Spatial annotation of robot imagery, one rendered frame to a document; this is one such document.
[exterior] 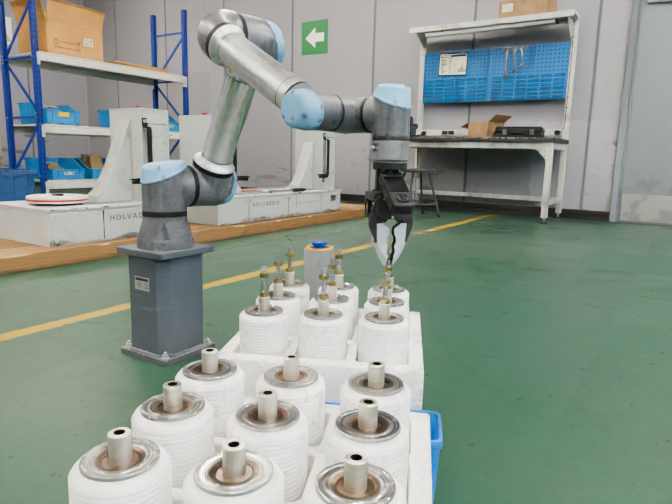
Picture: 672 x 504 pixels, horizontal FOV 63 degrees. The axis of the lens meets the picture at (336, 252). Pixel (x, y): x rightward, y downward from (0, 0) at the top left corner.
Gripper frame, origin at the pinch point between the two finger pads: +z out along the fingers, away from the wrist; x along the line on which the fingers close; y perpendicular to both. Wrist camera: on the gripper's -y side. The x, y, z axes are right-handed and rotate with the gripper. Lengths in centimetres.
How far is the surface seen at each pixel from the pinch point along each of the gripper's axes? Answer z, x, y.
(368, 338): 12.2, 8.4, -12.9
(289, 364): 7.0, 27.4, -35.3
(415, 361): 16.4, -0.2, -15.3
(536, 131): -47, -269, 341
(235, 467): 8, 36, -57
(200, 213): 20, 33, 273
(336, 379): 19.1, 14.8, -14.3
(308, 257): 5.4, 10.2, 32.5
